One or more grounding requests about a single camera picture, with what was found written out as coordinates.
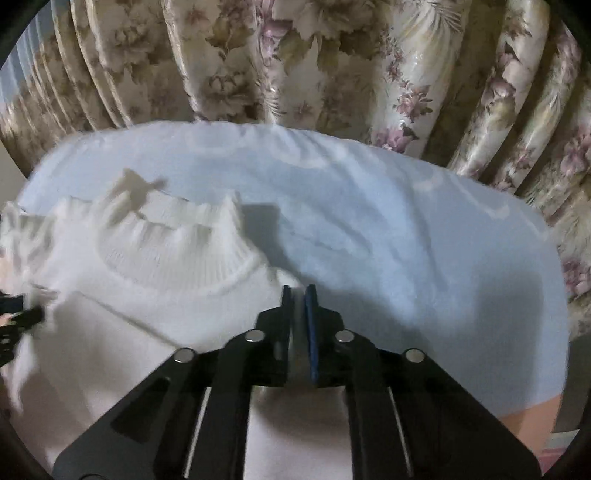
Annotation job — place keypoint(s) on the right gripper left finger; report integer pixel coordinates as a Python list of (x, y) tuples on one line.
[(188, 419)]

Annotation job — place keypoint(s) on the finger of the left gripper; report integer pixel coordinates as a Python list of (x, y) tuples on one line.
[(24, 319)]

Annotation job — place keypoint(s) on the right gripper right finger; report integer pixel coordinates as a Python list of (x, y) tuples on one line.
[(408, 418)]

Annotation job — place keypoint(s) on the white knit sweater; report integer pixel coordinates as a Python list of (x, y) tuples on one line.
[(125, 280)]

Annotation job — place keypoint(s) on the orange and blue bedsheet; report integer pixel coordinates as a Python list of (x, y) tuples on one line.
[(411, 255)]

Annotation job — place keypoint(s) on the blue floral curtain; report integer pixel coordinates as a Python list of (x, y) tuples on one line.
[(497, 91)]

